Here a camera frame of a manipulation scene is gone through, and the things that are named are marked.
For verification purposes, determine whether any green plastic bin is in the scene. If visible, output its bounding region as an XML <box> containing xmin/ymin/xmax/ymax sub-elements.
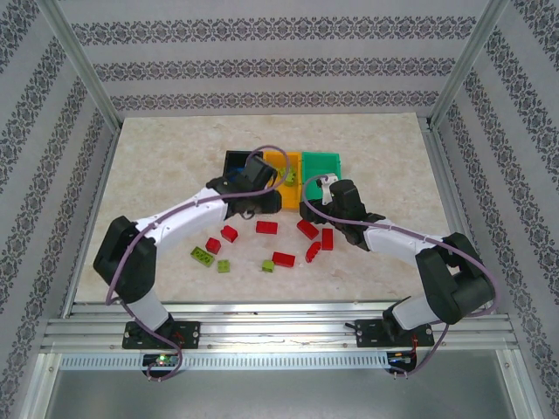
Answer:
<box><xmin>300</xmin><ymin>151</ymin><xmax>344</xmax><ymax>194</ymax></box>

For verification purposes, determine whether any slotted grey cable duct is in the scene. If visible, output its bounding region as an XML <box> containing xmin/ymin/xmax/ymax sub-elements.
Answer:
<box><xmin>59</xmin><ymin>351</ymin><xmax>392</xmax><ymax>372</ymax></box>

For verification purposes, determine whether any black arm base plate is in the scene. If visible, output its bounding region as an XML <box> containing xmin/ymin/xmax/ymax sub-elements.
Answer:
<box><xmin>121</xmin><ymin>320</ymin><xmax>201</xmax><ymax>350</ymax></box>
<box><xmin>355</xmin><ymin>318</ymin><xmax>433</xmax><ymax>349</ymax></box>

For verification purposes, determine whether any wide aluminium mounting rail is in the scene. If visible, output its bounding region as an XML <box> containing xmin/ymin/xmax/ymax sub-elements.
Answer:
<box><xmin>41</xmin><ymin>299</ymin><xmax>523</xmax><ymax>351</ymax></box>

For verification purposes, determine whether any long lime lego brick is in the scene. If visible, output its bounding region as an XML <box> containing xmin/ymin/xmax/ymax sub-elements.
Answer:
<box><xmin>190</xmin><ymin>246</ymin><xmax>216</xmax><ymax>266</ymax></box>

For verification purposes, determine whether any aluminium frame post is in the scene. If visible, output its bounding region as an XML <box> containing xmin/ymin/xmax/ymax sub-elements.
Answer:
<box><xmin>427</xmin><ymin>0</ymin><xmax>512</xmax><ymax>128</ymax></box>
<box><xmin>37</xmin><ymin>0</ymin><xmax>123</xmax><ymax>131</ymax></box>

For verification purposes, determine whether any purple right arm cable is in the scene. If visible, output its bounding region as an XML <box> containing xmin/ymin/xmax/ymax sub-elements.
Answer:
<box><xmin>299</xmin><ymin>174</ymin><xmax>500</xmax><ymax>381</ymax></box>

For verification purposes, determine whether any black plastic bin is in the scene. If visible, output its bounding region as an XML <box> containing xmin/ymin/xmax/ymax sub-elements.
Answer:
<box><xmin>223</xmin><ymin>150</ymin><xmax>263</xmax><ymax>185</ymax></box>

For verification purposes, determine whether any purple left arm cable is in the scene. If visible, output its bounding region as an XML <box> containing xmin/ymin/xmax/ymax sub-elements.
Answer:
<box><xmin>106</xmin><ymin>145</ymin><xmax>302</xmax><ymax>384</ymax></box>

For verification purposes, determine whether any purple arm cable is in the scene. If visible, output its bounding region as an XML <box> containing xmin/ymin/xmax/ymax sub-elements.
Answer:
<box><xmin>299</xmin><ymin>174</ymin><xmax>500</xmax><ymax>381</ymax></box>
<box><xmin>106</xmin><ymin>145</ymin><xmax>302</xmax><ymax>384</ymax></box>

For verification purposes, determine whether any grey metal panel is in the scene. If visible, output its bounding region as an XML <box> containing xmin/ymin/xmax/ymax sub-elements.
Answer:
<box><xmin>41</xmin><ymin>368</ymin><xmax>528</xmax><ymax>419</ymax></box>

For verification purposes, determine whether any aluminium table rail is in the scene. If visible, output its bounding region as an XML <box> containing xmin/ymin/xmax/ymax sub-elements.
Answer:
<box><xmin>60</xmin><ymin>126</ymin><xmax>122</xmax><ymax>318</ymax></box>
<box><xmin>418</xmin><ymin>115</ymin><xmax>497</xmax><ymax>315</ymax></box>

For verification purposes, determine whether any yellow plastic bin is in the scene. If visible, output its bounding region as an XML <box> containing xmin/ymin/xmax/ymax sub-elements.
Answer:
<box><xmin>261</xmin><ymin>150</ymin><xmax>305</xmax><ymax>212</ymax></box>

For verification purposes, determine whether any small circuit board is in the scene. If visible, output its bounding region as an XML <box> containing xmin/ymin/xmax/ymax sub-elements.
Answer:
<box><xmin>143</xmin><ymin>354</ymin><xmax>181</xmax><ymax>368</ymax></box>
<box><xmin>387</xmin><ymin>351</ymin><xmax>417</xmax><ymax>367</ymax></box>

